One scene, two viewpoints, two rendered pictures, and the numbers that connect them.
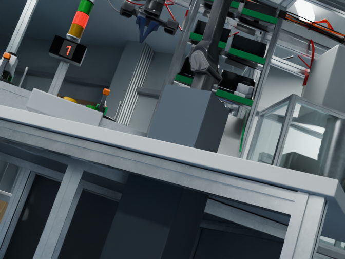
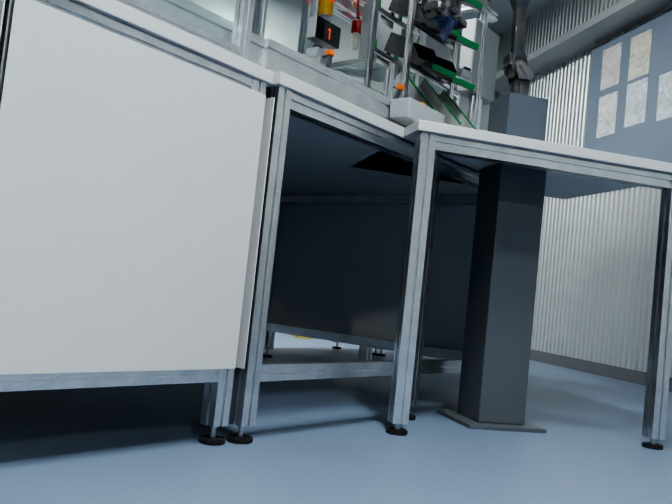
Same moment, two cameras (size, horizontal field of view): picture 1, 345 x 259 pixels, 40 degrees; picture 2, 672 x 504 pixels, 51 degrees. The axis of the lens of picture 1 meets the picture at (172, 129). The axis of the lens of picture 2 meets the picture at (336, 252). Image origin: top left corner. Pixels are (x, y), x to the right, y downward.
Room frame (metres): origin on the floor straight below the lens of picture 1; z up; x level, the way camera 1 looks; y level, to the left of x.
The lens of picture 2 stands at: (-0.05, 1.98, 0.36)
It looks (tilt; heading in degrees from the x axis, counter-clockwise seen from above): 3 degrees up; 316
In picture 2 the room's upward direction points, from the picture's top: 6 degrees clockwise
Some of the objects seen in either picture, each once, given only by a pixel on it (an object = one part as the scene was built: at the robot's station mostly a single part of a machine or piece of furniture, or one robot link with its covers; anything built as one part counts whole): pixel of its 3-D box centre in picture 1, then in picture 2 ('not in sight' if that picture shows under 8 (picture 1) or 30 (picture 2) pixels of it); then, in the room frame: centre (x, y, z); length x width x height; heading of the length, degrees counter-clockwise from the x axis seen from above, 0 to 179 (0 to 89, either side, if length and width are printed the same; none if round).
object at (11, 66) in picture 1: (8, 63); (313, 58); (1.54, 0.59, 1.06); 0.08 x 0.04 x 0.07; 8
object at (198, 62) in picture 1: (206, 67); (520, 73); (1.22, -0.03, 1.15); 0.09 x 0.07 x 0.06; 143
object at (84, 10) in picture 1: (84, 8); not in sight; (1.67, 0.46, 1.39); 0.05 x 0.05 x 0.05
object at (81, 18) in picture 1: (80, 20); not in sight; (1.67, 0.46, 1.34); 0.05 x 0.05 x 0.05
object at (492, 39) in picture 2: not in sight; (472, 123); (2.36, -1.38, 1.43); 0.30 x 0.09 x 1.13; 97
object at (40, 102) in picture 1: (65, 112); (417, 116); (1.35, 0.31, 0.93); 0.21 x 0.07 x 0.06; 97
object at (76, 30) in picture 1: (75, 32); (325, 9); (1.67, 0.46, 1.29); 0.05 x 0.05 x 0.05
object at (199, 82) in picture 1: (202, 88); (519, 91); (1.22, -0.04, 1.09); 0.07 x 0.07 x 0.06; 60
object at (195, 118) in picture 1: (187, 132); (516, 130); (1.22, -0.04, 0.96); 0.14 x 0.14 x 0.20; 60
